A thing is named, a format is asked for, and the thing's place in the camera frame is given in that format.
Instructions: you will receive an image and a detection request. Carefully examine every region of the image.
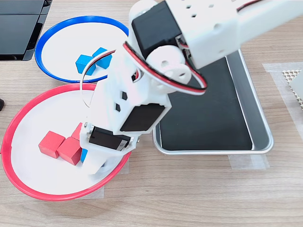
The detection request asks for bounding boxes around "small blue cube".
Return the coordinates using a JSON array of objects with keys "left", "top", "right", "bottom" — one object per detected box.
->
[
  {"left": 80, "top": 148, "right": 106, "bottom": 167},
  {"left": 75, "top": 54, "right": 97, "bottom": 76},
  {"left": 92, "top": 47, "right": 112, "bottom": 70}
]

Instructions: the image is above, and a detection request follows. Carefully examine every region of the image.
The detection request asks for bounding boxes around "small red cube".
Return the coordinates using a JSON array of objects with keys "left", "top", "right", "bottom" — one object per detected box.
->
[
  {"left": 56, "top": 137, "right": 82, "bottom": 166},
  {"left": 71, "top": 122, "right": 83, "bottom": 141},
  {"left": 38, "top": 131, "right": 66, "bottom": 158}
]

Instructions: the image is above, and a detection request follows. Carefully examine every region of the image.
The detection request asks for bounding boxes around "red-rimmed white round plate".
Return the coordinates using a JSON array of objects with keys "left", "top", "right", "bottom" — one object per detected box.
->
[{"left": 0, "top": 83, "right": 132, "bottom": 202}]

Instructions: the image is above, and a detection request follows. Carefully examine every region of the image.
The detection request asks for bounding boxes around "black tray mat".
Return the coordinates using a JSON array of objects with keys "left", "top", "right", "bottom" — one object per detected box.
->
[{"left": 160, "top": 55, "right": 253, "bottom": 151}]

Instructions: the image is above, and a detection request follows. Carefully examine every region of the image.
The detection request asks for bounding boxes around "blue-rimmed white round plate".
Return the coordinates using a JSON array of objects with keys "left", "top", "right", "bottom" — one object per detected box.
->
[{"left": 35, "top": 16, "right": 130, "bottom": 84}]

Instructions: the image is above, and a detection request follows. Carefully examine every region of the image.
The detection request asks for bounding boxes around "clear tape strip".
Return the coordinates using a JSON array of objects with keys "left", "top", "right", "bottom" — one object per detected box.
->
[{"left": 228, "top": 155, "right": 270, "bottom": 170}]

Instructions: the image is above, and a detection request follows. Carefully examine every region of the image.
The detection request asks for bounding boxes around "black glossy flat device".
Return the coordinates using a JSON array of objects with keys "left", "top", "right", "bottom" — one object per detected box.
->
[{"left": 0, "top": 0, "right": 53, "bottom": 61}]

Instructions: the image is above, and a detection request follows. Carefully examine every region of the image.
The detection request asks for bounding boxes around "steel rectangular tray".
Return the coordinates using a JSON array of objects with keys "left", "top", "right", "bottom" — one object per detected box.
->
[{"left": 152, "top": 48, "right": 275, "bottom": 156}]

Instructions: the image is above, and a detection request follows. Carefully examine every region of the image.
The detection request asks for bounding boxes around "thin white servo cable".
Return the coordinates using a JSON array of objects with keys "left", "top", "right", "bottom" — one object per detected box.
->
[{"left": 80, "top": 49, "right": 117, "bottom": 110}]

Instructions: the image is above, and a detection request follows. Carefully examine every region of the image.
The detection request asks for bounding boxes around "red black white servo cable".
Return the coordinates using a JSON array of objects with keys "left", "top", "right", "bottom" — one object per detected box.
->
[{"left": 122, "top": 41, "right": 208, "bottom": 96}]

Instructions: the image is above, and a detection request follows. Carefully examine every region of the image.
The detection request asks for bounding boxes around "pale perforated base plate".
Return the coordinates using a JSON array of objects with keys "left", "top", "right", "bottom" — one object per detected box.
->
[{"left": 282, "top": 69, "right": 303, "bottom": 112}]

